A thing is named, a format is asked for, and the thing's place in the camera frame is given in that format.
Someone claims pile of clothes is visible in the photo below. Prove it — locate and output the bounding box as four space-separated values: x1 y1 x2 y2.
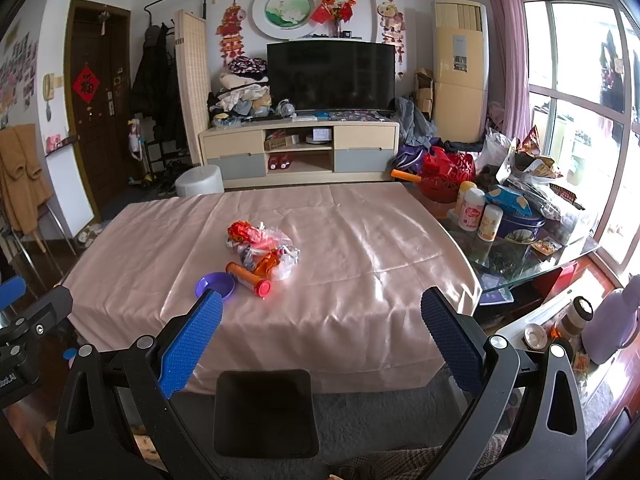
207 55 272 127

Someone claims white bottle pink label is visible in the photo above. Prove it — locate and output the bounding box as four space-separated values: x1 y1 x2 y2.
458 188 485 232

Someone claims red plastic bag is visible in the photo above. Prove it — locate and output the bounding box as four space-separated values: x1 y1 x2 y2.
418 146 475 204

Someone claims pink window curtain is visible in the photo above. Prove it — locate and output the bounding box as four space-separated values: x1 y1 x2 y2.
489 0 529 140

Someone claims beige tv cabinet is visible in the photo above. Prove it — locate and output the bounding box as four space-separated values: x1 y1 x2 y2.
198 119 399 190

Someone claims black trash bin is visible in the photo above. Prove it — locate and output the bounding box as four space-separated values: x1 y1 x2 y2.
214 370 319 460

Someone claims blue round tin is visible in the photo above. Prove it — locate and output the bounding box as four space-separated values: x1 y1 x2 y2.
486 185 546 244

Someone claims pink satin tablecloth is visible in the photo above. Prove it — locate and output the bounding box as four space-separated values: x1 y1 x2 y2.
60 182 483 395

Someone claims dark brown door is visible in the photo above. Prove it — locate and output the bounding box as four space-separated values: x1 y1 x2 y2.
63 0 131 217

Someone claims silver foil wrapper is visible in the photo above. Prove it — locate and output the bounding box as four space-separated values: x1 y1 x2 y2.
238 245 264 272

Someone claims beige folding screen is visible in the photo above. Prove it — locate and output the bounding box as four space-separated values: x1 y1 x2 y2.
174 10 210 165

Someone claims brown hanging towel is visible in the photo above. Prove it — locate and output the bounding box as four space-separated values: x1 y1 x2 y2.
0 124 54 234

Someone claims black flat television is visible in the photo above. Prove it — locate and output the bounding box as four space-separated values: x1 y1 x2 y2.
267 39 396 112

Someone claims white whiteboard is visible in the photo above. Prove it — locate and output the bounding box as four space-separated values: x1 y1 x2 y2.
46 145 94 237

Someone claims beige standing air conditioner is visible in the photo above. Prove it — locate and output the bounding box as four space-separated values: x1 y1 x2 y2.
433 0 489 143

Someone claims orange handle stick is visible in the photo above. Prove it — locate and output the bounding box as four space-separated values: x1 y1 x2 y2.
390 169 422 183

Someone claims white round stool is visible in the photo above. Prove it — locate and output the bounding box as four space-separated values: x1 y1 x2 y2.
175 165 224 197

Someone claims orange cylindrical tube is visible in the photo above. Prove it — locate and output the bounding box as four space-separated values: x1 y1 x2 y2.
226 262 271 298

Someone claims orange paper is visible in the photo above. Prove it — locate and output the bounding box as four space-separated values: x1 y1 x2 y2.
254 249 280 278

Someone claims purple plastic plate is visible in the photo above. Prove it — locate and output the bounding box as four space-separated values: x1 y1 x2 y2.
194 272 235 301

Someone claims red crumpled wrapper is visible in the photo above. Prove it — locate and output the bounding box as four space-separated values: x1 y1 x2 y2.
227 221 264 245

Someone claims oval lotus wall picture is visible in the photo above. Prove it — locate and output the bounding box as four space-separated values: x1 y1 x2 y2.
250 0 320 40

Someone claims white yellow capped bottle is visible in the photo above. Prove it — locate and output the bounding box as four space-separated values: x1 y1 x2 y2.
454 180 476 216

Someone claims clear plastic bag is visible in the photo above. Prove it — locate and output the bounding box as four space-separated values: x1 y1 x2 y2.
226 222 300 282

